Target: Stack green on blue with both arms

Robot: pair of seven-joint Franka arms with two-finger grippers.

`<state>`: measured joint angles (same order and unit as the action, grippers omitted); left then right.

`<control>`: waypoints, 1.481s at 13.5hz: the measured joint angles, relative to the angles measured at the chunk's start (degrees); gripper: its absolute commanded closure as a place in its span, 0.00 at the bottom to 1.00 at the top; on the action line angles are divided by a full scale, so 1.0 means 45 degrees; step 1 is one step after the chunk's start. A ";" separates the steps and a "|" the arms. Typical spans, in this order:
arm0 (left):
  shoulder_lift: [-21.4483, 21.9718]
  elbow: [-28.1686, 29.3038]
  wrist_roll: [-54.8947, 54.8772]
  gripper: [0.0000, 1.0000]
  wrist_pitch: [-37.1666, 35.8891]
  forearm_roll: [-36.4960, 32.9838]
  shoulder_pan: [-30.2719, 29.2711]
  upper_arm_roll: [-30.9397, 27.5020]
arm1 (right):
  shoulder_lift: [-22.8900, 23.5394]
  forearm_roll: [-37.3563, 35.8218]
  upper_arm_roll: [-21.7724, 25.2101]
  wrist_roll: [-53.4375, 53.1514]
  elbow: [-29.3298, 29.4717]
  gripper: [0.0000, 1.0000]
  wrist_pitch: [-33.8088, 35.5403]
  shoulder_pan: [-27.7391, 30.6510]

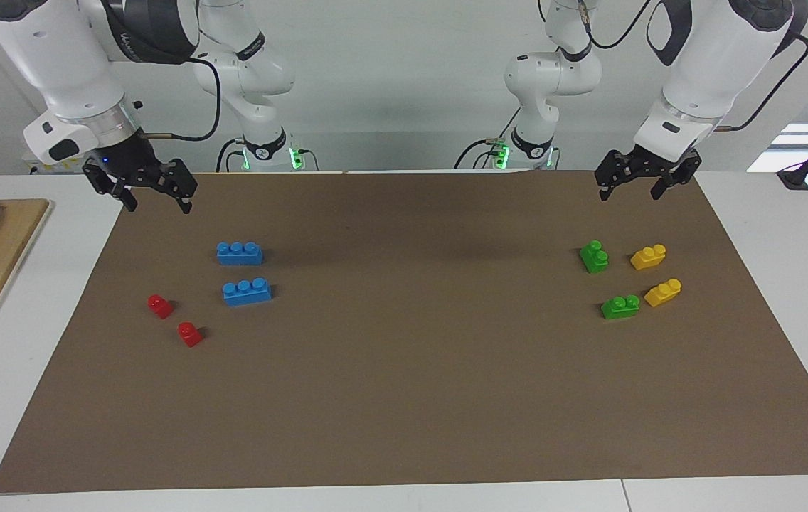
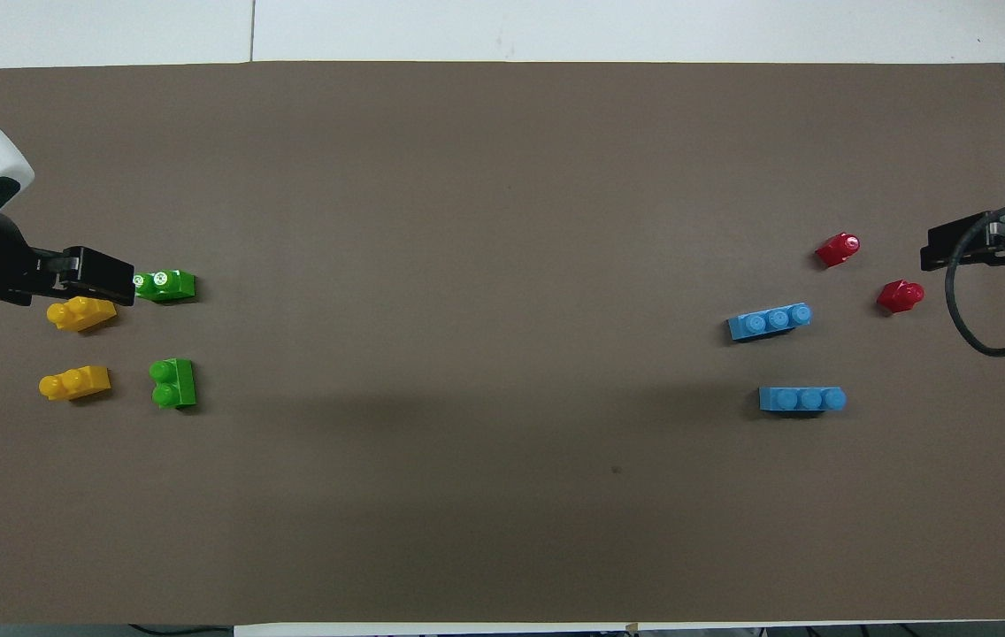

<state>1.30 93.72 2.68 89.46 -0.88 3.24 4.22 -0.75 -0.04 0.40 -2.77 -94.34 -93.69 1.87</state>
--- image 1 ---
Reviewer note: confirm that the brown paper table mat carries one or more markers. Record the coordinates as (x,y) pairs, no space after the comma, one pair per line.
(404,391)

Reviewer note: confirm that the blue three-stud toy brick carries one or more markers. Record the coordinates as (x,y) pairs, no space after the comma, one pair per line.
(240,254)
(247,293)

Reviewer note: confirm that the red one-stud toy brick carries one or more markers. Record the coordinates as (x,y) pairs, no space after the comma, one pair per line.
(190,334)
(160,306)

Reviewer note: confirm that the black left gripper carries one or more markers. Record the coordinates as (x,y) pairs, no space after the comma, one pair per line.
(649,165)

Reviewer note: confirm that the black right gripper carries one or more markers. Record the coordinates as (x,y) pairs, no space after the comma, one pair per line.
(137,167)

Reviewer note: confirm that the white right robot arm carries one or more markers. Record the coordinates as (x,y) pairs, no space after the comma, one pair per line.
(62,57)

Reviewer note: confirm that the yellow two-stud toy brick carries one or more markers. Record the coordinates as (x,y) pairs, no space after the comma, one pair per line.
(663,293)
(648,257)

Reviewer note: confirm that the green two-stud toy brick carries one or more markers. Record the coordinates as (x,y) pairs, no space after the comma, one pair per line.
(620,307)
(594,258)

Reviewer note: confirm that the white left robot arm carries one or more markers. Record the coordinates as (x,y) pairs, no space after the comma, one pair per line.
(710,64)

